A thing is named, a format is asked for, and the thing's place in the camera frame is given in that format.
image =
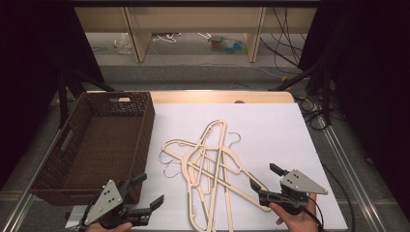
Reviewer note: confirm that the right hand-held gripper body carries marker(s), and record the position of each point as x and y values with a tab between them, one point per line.
299	188

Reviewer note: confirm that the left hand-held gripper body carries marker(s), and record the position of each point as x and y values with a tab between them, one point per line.
106	201

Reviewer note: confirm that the beige plastic clothes hanger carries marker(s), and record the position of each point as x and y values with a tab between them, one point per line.
192	195
186	166
239	166

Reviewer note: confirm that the brown woven basket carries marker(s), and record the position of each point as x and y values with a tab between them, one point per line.
106	145

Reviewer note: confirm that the person's left hand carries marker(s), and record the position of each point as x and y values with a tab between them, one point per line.
109	227

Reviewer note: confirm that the person's right hand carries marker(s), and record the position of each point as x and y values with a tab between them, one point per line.
296	222

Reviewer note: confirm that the white table mat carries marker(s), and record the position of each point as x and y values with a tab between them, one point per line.
274	135

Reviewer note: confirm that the black tripod stand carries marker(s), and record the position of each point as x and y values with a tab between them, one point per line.
317	80

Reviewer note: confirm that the black metal stand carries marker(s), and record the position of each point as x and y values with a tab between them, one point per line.
64	96

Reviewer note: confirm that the clear plastic bag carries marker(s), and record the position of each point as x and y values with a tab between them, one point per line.
122	43

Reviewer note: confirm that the beige wooden desk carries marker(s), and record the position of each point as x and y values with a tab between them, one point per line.
193	19

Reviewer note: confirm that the metal floor rail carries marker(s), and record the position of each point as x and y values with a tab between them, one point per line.
351	174
22	206

